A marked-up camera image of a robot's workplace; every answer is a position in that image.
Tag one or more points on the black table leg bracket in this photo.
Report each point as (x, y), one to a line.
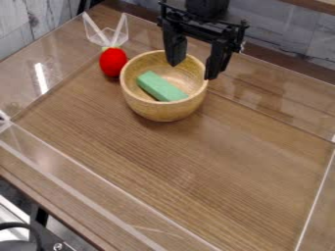
(57, 237)

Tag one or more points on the green rectangular block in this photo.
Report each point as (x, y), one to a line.
(159, 88)

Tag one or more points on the red plush strawberry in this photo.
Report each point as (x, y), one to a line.
(112, 61)

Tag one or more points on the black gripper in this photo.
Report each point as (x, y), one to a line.
(204, 20)

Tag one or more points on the wooden bowl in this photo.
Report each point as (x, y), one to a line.
(185, 76)

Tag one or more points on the clear acrylic tray wall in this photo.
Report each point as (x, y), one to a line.
(235, 179)

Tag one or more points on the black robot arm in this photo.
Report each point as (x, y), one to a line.
(201, 21)

